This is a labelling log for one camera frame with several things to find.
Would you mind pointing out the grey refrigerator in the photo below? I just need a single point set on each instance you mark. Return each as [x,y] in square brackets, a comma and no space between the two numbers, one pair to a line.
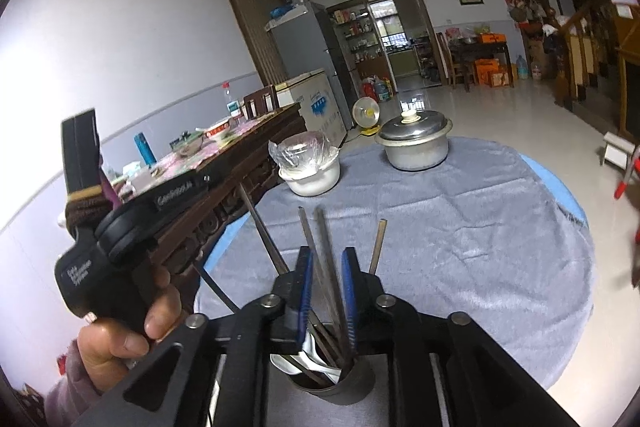
[305,37]

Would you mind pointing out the white step stool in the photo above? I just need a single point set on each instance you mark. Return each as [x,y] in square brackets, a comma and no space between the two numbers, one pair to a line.
[617,149]

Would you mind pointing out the wooden stair railing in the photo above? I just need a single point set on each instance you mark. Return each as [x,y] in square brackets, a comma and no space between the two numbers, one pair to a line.
[580,57]

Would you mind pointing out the orange gift box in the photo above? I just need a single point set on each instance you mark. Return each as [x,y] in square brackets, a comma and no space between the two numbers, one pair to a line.
[486,73]
[504,78]

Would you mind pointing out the blue thermos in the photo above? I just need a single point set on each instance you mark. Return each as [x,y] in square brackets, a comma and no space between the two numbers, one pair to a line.
[144,149]

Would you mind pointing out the clear bottle with red cap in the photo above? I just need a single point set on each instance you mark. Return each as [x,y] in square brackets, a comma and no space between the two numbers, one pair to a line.
[230,102]

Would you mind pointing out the translucent plastic container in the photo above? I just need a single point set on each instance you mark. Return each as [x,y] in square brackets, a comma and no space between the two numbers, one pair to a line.
[137,177]

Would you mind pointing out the white bowl with red pattern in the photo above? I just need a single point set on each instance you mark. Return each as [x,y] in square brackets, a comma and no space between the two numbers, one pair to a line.
[218,129]

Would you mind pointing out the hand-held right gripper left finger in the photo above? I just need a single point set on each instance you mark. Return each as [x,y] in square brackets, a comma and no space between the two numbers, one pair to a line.
[305,302]

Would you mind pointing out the blue water jug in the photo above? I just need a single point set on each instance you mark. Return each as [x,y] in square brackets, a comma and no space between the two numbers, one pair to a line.
[383,92]

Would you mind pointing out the red plastic chair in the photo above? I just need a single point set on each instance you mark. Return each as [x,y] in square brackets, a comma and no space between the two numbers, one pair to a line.
[625,184]

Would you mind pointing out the metal cooking pot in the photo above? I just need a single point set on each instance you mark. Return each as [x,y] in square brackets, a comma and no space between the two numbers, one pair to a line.
[415,157]

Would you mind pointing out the metal pot lid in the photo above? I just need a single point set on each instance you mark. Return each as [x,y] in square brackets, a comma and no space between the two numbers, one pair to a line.
[415,127]

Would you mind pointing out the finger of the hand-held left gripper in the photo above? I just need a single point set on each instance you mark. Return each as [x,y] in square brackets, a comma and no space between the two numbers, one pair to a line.
[175,202]

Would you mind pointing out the dark carved wooden sideboard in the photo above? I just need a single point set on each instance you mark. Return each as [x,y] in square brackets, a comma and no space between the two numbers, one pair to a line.
[240,169]

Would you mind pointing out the metal utensil holder cup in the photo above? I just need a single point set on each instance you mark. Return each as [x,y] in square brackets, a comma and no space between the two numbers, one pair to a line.
[355,388]

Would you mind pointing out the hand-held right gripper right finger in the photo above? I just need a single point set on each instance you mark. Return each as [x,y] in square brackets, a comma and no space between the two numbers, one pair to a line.
[348,302]

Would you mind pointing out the clear water jug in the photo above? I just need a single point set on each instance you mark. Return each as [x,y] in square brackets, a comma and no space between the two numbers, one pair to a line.
[522,68]

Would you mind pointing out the dark wooden chair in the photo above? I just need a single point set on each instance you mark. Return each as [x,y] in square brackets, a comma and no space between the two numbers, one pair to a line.
[260,99]

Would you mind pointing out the pink patterned runner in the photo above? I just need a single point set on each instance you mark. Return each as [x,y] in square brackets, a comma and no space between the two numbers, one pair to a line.
[220,147]

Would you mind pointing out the glass bowl with lid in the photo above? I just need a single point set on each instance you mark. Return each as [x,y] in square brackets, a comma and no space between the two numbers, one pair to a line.
[190,143]

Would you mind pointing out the person's left hand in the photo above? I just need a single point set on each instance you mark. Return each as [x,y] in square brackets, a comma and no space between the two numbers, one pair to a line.
[105,352]

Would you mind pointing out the wooden pillar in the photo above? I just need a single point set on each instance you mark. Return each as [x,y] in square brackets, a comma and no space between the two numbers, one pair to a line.
[630,72]

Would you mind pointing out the purple thermos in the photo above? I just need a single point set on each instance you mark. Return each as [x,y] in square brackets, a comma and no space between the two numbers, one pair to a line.
[111,192]

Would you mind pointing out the dark wooden side table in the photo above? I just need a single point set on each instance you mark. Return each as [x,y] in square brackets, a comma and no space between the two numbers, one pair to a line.
[462,52]

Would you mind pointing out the grey tablecloth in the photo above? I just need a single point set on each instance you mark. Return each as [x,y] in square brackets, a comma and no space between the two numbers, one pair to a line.
[450,257]

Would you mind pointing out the person's left forearm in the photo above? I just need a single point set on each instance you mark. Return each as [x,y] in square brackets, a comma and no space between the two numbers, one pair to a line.
[65,397]

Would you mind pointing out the small yellow fan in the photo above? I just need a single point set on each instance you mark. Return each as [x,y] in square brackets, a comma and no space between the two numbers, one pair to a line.
[365,113]

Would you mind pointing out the brown door curtain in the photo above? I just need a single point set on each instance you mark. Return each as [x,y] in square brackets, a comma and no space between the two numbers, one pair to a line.
[255,27]

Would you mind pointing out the white chest freezer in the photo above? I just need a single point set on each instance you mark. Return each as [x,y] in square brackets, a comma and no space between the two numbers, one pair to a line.
[315,102]

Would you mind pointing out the flat orange box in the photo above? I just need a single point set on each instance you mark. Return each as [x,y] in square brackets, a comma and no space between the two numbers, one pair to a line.
[491,39]

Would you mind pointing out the blue table cover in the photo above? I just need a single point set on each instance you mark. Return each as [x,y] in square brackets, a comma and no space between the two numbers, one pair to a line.
[565,197]

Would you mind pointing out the kitchen shelf cabinet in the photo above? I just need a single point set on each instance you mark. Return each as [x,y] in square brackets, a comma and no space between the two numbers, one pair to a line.
[360,37]

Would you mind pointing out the clear plastic bag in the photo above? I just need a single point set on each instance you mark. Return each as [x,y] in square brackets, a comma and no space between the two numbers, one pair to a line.
[300,152]

